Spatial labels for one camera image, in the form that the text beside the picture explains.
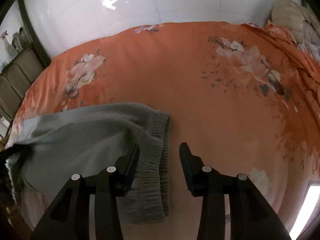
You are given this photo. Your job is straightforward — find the grey knit pants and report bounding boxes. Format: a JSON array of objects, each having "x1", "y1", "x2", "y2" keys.
[{"x1": 7, "y1": 102, "x2": 170, "y2": 228}]

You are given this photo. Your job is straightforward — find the orange floral bed sheet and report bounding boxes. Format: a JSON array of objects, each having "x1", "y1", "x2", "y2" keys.
[{"x1": 8, "y1": 22, "x2": 319, "y2": 239}]

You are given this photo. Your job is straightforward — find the white spray bottle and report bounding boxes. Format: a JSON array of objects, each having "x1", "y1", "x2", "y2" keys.
[{"x1": 1, "y1": 31, "x2": 18, "y2": 66}]

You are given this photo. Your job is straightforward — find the beige rumpled blanket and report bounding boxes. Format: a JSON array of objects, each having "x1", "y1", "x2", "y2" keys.
[{"x1": 271, "y1": 0, "x2": 319, "y2": 62}]

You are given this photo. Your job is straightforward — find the metal bed frame headboard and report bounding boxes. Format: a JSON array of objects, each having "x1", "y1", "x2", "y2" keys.
[{"x1": 1, "y1": 0, "x2": 51, "y2": 139}]

